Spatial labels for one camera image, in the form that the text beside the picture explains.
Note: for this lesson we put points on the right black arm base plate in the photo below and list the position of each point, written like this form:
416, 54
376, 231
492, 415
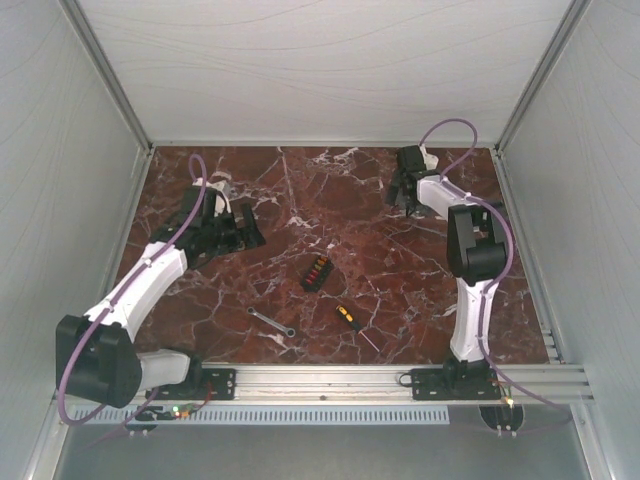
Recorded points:
438, 385

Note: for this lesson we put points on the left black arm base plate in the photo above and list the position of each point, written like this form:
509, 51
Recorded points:
216, 384

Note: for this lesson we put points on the yellow black screwdriver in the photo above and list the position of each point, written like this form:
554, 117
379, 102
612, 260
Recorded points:
348, 318

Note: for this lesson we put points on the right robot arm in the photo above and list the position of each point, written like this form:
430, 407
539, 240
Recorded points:
479, 249

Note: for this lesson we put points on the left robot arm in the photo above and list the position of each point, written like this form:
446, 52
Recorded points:
95, 354

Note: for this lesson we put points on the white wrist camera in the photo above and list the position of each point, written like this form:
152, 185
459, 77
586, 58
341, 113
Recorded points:
220, 191
430, 160

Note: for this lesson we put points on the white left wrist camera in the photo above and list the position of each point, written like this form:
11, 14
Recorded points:
220, 191

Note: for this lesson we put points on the aluminium front rail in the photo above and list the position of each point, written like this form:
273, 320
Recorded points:
298, 384

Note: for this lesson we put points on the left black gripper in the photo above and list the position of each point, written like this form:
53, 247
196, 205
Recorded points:
243, 238

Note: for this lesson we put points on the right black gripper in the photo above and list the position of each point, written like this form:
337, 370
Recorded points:
395, 195

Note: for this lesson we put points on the silver combination wrench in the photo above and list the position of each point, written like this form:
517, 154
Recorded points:
288, 331

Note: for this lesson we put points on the light blue slotted cable duct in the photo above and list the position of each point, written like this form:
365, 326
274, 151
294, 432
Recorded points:
254, 415

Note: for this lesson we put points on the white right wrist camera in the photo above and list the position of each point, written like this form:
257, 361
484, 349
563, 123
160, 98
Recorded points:
430, 160

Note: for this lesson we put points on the black fuse box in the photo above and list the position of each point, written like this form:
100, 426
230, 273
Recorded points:
317, 274

